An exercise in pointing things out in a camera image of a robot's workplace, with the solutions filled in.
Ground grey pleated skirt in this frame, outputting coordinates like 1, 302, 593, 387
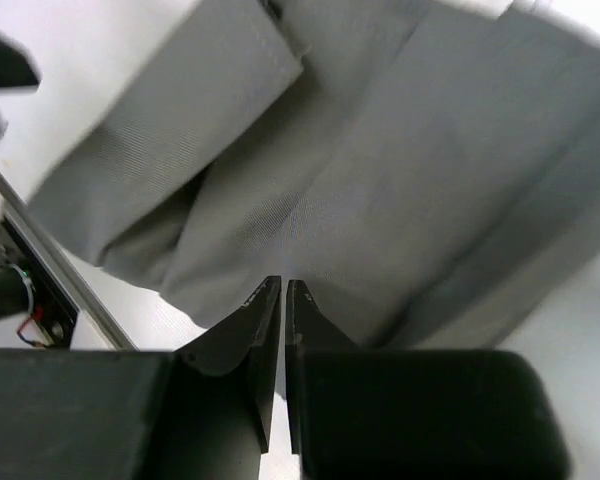
29, 1, 600, 342

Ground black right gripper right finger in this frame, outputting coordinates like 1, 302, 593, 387
285, 280, 570, 479

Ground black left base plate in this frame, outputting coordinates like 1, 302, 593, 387
0, 219, 79, 349

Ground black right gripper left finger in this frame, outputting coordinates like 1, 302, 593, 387
0, 276, 281, 479

